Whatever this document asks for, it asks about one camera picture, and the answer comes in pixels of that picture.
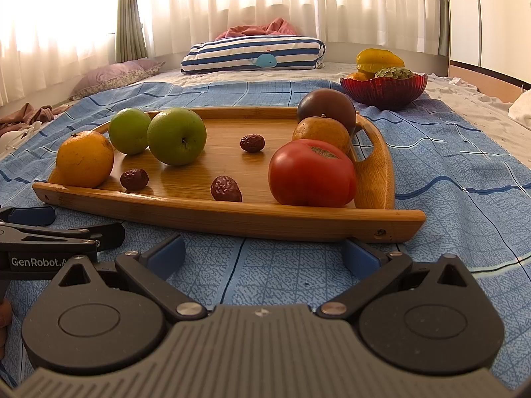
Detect green custard apple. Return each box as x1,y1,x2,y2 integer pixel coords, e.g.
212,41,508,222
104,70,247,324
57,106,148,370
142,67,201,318
374,66,415,80

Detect white cloth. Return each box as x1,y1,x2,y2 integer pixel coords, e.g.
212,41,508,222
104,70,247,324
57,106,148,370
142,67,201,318
0,122,40,150

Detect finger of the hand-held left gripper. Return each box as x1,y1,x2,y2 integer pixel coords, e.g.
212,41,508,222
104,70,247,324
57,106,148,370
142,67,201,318
0,223,126,253
0,206,56,226

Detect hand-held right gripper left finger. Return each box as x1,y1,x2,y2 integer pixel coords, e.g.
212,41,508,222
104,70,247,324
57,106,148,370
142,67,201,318
49,233,207,322

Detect white sheer curtain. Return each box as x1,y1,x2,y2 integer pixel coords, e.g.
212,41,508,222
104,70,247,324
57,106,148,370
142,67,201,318
0,0,451,108

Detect person's left hand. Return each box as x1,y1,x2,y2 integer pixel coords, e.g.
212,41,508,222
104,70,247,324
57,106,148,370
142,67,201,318
0,300,13,359

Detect large orange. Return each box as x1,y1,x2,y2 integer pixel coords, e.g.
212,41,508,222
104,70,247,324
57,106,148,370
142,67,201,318
56,130,114,188

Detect small dark orange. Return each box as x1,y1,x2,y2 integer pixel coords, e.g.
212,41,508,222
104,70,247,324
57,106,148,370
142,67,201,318
292,116,351,154

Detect white plastic bag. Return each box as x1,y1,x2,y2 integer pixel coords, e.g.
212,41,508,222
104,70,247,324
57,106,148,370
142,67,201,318
508,89,531,129

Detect yellow starfruit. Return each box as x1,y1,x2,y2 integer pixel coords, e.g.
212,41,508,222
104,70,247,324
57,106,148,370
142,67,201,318
356,48,405,74

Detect pink blanket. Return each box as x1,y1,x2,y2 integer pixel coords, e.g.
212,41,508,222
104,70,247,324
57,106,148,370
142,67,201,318
215,17,297,41

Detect blue checked bedsheet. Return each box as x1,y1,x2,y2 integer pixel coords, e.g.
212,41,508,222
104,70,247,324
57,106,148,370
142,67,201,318
0,80,531,382

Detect dark purple tomato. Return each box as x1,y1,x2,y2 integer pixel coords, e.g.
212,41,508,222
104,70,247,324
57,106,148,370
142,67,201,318
297,89,357,135

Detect white wardrobe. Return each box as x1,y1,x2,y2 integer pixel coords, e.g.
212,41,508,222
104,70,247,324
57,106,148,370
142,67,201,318
446,0,531,104

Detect pink clothes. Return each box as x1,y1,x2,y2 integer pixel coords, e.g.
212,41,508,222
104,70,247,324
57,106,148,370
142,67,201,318
0,103,69,135

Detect green curtain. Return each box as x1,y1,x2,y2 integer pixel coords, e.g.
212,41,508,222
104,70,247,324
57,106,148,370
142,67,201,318
115,0,149,64

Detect red tomato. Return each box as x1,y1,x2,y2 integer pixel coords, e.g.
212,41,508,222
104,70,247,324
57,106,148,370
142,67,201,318
268,140,357,207

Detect red jujube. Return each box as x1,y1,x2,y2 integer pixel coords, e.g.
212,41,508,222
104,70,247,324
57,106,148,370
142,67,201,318
240,134,265,153
120,168,149,191
211,175,242,203

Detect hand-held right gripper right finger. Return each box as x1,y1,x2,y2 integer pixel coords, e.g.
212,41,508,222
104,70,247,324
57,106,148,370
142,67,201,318
316,238,484,322

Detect red glass bowl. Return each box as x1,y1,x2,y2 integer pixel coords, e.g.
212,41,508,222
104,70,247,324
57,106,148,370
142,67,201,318
340,72,428,111

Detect purple floral pillow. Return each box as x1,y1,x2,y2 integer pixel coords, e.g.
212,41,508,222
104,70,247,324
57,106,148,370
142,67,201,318
70,59,166,100

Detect wooden tray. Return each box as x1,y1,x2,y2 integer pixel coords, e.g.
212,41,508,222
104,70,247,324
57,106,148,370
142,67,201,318
32,106,426,243

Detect striped whale pillow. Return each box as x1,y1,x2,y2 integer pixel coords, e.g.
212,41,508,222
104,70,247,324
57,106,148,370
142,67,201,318
180,35,326,75

